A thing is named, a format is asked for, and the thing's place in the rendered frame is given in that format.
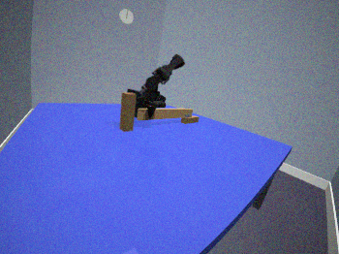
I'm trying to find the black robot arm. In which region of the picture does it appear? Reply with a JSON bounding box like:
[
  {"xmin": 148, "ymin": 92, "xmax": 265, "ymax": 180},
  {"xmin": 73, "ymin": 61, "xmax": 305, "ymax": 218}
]
[{"xmin": 139, "ymin": 54, "xmax": 185, "ymax": 102}]

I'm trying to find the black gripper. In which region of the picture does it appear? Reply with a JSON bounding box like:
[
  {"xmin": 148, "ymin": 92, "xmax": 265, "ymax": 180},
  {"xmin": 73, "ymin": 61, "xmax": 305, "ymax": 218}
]
[{"xmin": 137, "ymin": 87, "xmax": 166, "ymax": 118}]

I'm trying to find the long tan wooden rail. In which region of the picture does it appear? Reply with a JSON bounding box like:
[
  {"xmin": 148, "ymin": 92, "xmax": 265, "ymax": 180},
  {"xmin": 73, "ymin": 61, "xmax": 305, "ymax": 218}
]
[{"xmin": 137, "ymin": 109, "xmax": 193, "ymax": 120}]

